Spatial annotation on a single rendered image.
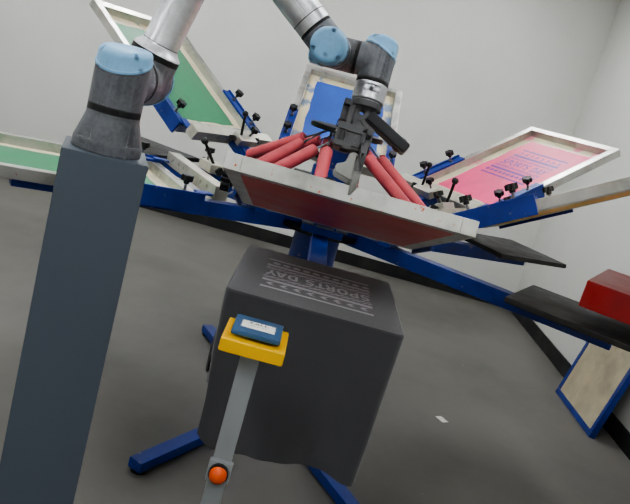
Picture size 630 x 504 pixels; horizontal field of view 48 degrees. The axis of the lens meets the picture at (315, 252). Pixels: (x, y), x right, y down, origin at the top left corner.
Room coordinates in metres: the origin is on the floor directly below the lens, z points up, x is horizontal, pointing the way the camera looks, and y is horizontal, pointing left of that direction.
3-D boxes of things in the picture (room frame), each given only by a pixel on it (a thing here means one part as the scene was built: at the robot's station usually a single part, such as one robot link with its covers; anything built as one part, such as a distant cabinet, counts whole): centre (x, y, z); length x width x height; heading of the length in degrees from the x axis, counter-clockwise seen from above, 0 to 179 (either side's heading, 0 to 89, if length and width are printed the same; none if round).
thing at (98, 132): (1.55, 0.51, 1.25); 0.15 x 0.15 x 0.10
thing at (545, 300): (2.67, -0.58, 0.91); 1.34 x 0.41 x 0.08; 62
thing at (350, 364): (1.64, -0.04, 0.74); 0.45 x 0.03 x 0.43; 92
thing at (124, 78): (1.56, 0.51, 1.37); 0.13 x 0.12 x 0.14; 177
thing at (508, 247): (3.34, -0.56, 0.91); 1.34 x 0.41 x 0.08; 122
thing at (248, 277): (1.87, -0.03, 0.95); 0.48 x 0.44 x 0.01; 2
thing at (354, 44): (1.65, 0.08, 1.54); 0.11 x 0.11 x 0.08; 87
